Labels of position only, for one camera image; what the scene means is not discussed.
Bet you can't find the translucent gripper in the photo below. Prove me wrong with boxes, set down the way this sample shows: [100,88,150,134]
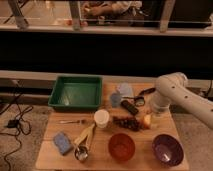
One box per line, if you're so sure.
[150,102,167,124]

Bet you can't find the yellow red apple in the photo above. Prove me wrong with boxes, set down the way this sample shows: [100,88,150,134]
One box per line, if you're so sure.
[143,114,151,129]

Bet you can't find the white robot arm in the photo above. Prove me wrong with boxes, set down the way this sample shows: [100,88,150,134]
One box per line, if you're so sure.
[149,72,213,129]

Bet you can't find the purple bowl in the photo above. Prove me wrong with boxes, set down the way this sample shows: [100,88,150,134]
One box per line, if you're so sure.
[152,134,184,167]

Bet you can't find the red orange bowl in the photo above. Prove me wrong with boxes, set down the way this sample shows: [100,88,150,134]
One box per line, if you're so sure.
[108,133,135,162]

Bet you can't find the bunch of dark grapes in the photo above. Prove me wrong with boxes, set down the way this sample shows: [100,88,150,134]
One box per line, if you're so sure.
[113,117,140,131]

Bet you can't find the black remote control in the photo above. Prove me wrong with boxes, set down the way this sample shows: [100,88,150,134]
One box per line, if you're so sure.
[121,100,139,116]

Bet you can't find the blue grey cloth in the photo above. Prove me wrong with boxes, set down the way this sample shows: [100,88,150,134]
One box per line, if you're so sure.
[117,83,134,97]

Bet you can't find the small blue cup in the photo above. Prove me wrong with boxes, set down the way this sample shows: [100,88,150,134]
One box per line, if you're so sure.
[110,93,121,108]

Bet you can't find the white paper cup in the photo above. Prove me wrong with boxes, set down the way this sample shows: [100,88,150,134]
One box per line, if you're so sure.
[94,109,110,128]

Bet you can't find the green plastic tray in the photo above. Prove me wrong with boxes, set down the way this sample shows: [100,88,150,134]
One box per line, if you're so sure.
[48,76,102,111]

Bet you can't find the silver fork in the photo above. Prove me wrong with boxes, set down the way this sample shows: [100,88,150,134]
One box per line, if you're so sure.
[59,119,86,124]

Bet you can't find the blue sponge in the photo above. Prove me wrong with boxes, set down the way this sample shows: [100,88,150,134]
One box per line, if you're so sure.
[53,132,73,155]

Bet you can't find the person behind glass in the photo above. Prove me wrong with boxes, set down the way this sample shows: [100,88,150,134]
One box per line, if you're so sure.
[82,0,143,26]

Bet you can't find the black power adapter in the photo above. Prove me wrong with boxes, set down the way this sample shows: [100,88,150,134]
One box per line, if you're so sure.
[7,119,19,128]

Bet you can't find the metal measuring cup wooden handle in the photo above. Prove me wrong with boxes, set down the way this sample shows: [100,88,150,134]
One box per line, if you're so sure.
[74,123,96,162]

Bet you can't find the black floor cable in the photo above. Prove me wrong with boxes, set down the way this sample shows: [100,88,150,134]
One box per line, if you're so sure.
[0,93,35,171]

